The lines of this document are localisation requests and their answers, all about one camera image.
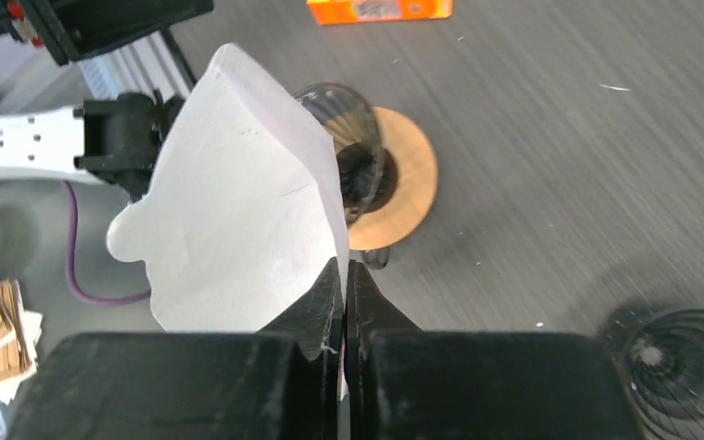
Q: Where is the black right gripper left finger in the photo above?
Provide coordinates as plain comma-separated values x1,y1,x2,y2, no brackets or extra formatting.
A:
7,258,343,439

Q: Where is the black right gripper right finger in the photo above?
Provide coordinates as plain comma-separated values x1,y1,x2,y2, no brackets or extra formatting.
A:
346,262,644,439

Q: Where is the white paper coffee filter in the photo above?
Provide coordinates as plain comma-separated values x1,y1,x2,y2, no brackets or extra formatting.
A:
106,43,349,332

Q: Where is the dark glass dripper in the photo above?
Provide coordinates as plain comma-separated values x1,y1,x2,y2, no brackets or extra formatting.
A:
597,304,704,439
293,82,385,226

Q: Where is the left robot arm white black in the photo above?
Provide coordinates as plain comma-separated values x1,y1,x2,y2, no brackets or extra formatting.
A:
0,1,214,200

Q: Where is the orange sponge box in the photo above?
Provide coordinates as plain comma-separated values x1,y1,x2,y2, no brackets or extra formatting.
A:
306,0,454,26

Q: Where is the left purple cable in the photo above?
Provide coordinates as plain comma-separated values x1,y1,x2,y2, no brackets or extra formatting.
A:
0,87,153,307

